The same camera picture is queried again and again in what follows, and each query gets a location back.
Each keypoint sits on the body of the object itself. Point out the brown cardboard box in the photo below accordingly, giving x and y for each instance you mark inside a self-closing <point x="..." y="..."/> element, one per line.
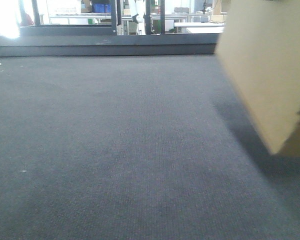
<point x="260" y="51"/>

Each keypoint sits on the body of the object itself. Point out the dark grey conveyor belt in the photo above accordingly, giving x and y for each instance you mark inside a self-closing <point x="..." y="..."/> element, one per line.
<point x="136" y="148"/>

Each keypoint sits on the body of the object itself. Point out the blue storage bins on shelf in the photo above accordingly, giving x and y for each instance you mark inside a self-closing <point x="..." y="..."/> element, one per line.
<point x="101" y="8"/>

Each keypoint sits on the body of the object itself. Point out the white desk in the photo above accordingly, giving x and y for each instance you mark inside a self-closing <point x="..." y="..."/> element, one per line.
<point x="200" y="28"/>

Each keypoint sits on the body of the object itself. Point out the dark metal conveyor frame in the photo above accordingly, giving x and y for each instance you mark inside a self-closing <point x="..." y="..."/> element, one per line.
<point x="57" y="40"/>

